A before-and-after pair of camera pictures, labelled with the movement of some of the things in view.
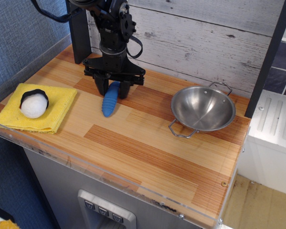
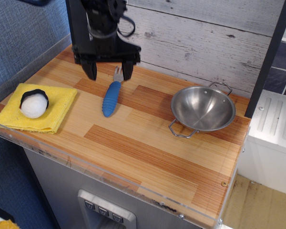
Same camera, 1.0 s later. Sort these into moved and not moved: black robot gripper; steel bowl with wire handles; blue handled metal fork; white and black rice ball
Moved: black robot gripper
Not moved: steel bowl with wire handles; blue handled metal fork; white and black rice ball
